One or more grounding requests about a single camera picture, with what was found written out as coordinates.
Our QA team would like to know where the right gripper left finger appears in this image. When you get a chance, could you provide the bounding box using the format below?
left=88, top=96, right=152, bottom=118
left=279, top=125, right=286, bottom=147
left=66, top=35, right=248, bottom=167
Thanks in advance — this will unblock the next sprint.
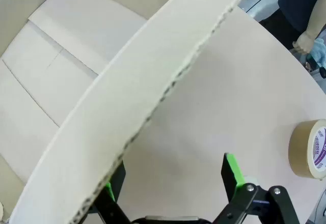
left=94, top=159, right=131, bottom=224

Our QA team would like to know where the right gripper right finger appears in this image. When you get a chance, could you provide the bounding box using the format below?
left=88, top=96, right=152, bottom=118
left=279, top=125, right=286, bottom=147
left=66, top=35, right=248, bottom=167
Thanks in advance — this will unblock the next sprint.
left=212, top=152, right=301, bottom=224

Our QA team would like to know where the large brown cardboard box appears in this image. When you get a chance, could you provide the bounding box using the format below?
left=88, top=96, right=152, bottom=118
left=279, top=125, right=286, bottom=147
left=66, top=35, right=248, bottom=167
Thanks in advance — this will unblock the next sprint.
left=0, top=0, right=255, bottom=224

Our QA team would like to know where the person's left forearm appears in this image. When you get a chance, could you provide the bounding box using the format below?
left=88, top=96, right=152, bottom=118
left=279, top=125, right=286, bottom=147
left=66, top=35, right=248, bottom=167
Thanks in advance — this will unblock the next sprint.
left=304, top=10, right=326, bottom=40

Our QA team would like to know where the person's left hand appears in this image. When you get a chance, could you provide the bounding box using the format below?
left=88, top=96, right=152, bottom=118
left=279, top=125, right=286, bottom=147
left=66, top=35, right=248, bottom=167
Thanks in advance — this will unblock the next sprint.
left=292, top=30, right=318, bottom=55

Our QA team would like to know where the brown packing tape roll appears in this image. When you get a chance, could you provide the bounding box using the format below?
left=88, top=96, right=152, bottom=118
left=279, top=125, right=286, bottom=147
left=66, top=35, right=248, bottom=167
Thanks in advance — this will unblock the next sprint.
left=288, top=119, right=326, bottom=185

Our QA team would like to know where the light blue cloth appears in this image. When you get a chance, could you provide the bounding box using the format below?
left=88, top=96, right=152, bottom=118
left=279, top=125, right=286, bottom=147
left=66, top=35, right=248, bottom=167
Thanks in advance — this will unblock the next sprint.
left=307, top=37, right=326, bottom=68

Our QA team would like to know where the person in navy t-shirt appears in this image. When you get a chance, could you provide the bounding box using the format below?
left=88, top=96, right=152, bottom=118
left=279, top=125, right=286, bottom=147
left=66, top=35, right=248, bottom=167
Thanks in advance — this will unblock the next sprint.
left=259, top=0, right=326, bottom=49

